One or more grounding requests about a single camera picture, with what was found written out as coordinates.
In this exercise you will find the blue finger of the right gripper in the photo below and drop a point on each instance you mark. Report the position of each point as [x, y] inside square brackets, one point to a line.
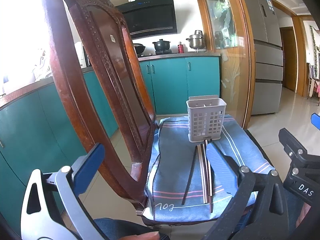
[315, 120]

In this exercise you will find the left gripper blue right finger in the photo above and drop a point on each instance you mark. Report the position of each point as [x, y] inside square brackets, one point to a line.
[224, 168]

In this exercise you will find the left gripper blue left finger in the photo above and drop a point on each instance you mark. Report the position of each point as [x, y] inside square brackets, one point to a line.
[85, 168]

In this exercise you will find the red-brown chopstick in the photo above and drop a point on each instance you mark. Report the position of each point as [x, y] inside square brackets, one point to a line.
[209, 170]

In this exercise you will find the white chopstick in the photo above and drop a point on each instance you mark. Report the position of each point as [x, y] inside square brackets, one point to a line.
[203, 176]

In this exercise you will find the black chopstick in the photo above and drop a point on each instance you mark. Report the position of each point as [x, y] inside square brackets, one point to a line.
[190, 177]

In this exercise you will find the dark brown chopstick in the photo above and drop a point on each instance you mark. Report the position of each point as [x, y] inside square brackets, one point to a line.
[208, 197]

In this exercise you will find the person's right hand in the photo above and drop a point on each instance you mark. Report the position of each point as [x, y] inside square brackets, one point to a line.
[304, 211]

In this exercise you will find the person's left hand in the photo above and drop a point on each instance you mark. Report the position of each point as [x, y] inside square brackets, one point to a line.
[154, 235]

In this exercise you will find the grey plastic utensil holder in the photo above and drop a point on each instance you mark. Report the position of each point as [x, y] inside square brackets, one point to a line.
[205, 116]

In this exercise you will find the silver refrigerator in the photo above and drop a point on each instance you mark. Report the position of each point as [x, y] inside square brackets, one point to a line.
[268, 57]

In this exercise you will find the glass sliding door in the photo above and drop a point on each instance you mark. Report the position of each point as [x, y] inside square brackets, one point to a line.
[228, 32]

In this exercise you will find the red thermos bottle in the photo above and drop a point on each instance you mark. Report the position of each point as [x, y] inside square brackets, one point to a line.
[180, 48]

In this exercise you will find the steel stock pot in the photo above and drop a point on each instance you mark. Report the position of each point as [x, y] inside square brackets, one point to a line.
[197, 41]

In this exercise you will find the carved wooden chair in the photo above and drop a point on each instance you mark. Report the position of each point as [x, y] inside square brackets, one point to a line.
[98, 79]

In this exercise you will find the black clay pot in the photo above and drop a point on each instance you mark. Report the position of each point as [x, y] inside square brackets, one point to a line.
[161, 45]

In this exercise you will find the black wok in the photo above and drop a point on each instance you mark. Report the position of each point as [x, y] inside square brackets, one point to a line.
[139, 48]

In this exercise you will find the black range hood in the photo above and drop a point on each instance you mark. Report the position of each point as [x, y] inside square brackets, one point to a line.
[149, 17]

